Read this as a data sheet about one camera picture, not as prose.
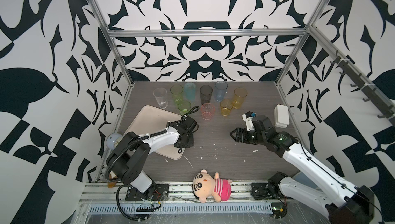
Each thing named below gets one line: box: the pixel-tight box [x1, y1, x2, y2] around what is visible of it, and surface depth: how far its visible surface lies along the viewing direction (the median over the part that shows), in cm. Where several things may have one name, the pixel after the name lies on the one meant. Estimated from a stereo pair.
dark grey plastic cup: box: [199, 84, 213, 105], surface depth 101 cm
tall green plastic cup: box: [170, 84, 184, 106], surface depth 101 cm
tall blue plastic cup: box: [214, 80, 228, 102], surface depth 105 cm
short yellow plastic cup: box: [220, 99, 234, 117], surface depth 101 cm
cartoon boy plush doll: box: [192, 169, 233, 204], surface depth 71 cm
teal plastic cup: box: [184, 82, 196, 103], surface depth 108 cm
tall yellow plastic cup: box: [232, 87, 248, 109], surface depth 99 cm
